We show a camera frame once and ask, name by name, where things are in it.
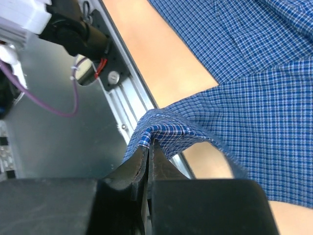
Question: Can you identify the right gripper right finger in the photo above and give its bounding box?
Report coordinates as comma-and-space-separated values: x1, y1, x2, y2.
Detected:
148, 140, 278, 235

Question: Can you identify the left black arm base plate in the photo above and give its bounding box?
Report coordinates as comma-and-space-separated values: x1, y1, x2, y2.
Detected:
80, 0, 131, 91

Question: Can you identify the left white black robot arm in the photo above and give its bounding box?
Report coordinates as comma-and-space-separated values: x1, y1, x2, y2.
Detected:
0, 0, 110, 60

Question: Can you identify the blue plaid long sleeve shirt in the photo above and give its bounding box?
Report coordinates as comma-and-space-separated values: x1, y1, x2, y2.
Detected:
124, 0, 313, 208

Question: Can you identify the aluminium front rail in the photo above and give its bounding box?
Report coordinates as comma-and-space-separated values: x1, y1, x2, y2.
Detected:
97, 0, 196, 181

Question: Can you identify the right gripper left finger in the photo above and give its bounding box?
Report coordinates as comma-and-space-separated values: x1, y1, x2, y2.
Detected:
0, 147, 149, 235

